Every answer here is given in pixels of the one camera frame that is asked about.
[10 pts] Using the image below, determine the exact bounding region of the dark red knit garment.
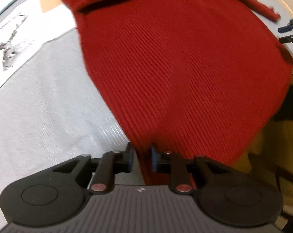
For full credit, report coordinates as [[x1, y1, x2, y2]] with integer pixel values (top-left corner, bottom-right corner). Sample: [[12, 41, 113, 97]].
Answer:
[[62, 0, 293, 185]]

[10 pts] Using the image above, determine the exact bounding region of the grey printed bed sheet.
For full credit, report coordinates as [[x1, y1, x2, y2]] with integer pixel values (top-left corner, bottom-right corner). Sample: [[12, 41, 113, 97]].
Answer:
[[0, 0, 293, 230]]

